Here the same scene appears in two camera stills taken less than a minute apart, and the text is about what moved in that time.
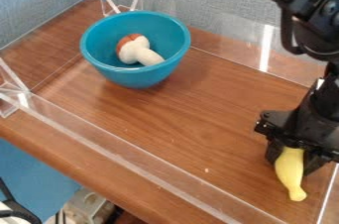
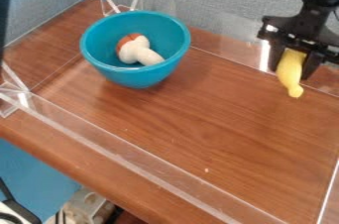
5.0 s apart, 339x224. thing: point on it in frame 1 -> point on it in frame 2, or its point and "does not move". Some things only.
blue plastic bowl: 134,48 does not move
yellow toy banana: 289,170 -> 288,70
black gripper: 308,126 -> 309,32
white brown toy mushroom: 132,51 does not move
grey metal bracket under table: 85,208 does not move
